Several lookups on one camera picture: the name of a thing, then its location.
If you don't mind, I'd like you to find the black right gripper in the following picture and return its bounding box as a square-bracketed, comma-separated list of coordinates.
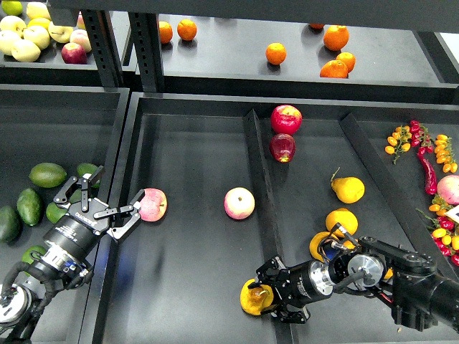
[248, 256, 332, 324]

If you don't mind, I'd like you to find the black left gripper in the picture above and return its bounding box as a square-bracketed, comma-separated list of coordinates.
[44, 166, 146, 262]

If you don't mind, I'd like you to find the yellow pear with brown stem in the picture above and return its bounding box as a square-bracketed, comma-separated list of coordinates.
[240, 279, 274, 316]

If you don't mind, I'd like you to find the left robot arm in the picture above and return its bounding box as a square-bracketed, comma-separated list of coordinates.
[1, 166, 146, 343]

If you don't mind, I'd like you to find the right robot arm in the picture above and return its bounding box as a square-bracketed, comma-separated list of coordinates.
[240, 222, 458, 331]

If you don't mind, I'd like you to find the small green avocado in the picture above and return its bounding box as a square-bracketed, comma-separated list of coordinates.
[45, 202, 67, 224]

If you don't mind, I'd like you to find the small dark avocado top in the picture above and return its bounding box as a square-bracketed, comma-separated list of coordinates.
[77, 163, 101, 189]

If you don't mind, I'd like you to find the yellow pear brown end left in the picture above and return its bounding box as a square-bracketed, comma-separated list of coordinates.
[309, 231, 339, 262]

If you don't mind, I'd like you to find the yellow pear brown end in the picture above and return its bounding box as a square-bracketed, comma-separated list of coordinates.
[309, 231, 339, 262]
[383, 268, 393, 280]

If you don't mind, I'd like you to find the light green avocado top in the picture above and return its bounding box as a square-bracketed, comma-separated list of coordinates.
[29, 162, 67, 188]

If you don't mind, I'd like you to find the bright green avocado bottom left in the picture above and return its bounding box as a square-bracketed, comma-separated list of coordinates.
[22, 245, 47, 267]

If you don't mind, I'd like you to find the yellow pear middle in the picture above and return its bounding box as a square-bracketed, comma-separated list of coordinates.
[343, 240, 356, 249]

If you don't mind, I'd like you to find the dark avocado far left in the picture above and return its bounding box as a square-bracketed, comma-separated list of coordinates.
[0, 206, 21, 243]

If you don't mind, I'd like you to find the round yellow pear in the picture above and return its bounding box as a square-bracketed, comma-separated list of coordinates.
[325, 208, 359, 238]

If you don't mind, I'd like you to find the yellow pear brown end right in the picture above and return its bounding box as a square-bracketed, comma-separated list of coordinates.
[383, 268, 393, 280]

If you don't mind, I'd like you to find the yellow pear with long stem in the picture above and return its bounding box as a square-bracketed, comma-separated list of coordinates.
[330, 168, 365, 204]

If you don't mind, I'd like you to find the black tray divider left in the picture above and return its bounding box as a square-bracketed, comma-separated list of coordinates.
[242, 108, 300, 344]

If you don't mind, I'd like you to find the black tray divider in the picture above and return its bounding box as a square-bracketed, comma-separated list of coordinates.
[341, 113, 458, 280]
[242, 108, 300, 344]

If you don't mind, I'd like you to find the pink apple left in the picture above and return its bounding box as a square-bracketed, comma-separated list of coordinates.
[139, 188, 167, 222]

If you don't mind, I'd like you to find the pink apple centre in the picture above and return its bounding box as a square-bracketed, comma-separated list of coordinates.
[224, 187, 255, 220]

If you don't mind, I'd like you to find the black centre tray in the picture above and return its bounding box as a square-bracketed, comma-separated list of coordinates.
[100, 92, 458, 343]

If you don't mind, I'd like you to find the black tray divider right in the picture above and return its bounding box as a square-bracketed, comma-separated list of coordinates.
[341, 113, 458, 280]

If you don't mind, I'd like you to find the dark red apple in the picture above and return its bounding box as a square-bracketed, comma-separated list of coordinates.
[269, 133, 296, 163]

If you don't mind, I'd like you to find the black upper left shelf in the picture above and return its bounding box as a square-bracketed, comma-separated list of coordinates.
[0, 9, 132, 88]

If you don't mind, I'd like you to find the red apple on shelf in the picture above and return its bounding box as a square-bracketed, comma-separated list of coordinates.
[61, 42, 87, 65]

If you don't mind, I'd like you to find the mixed cherry tomato bunch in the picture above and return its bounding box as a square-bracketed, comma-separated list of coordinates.
[417, 193, 458, 267]

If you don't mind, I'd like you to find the bright red apple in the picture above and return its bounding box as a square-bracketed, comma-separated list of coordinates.
[270, 105, 303, 135]

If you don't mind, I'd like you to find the yellow apple front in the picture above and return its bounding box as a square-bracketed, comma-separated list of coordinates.
[11, 39, 41, 62]

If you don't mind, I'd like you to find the red chili pepper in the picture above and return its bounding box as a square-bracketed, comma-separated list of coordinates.
[417, 147, 437, 196]

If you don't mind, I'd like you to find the pale pink apple on shelf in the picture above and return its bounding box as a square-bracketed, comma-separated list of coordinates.
[70, 29, 92, 53]

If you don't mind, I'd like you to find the white price tag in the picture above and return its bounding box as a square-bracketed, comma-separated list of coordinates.
[445, 205, 459, 224]

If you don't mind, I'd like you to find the yellow apple with stem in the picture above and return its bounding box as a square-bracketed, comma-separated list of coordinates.
[47, 21, 74, 44]

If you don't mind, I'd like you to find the yellow apple centre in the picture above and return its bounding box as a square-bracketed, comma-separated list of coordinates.
[23, 26, 50, 50]

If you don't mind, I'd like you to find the yellow apple far left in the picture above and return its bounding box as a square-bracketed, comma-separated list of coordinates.
[0, 30, 22, 56]

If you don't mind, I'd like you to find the yellow lemon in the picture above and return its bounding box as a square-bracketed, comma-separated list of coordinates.
[27, 17, 51, 30]

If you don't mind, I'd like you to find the black perforated post left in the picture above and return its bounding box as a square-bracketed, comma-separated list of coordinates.
[81, 9, 124, 87]

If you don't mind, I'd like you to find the black perforated post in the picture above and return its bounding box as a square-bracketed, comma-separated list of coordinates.
[81, 9, 124, 87]
[128, 12, 166, 93]

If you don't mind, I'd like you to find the black perforated post right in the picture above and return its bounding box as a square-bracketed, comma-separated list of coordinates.
[128, 12, 166, 93]

